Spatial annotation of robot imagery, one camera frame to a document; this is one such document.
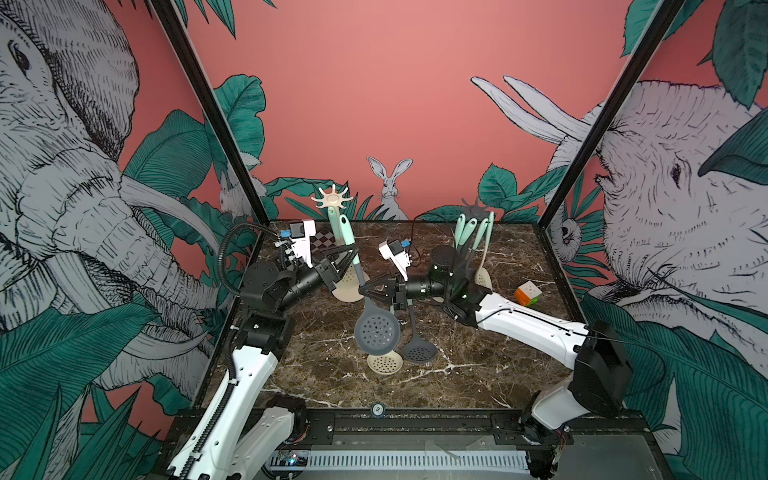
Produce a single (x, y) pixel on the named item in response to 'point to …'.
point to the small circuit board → (289, 458)
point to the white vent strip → (413, 462)
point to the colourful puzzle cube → (527, 294)
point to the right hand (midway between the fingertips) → (363, 291)
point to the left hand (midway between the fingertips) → (358, 247)
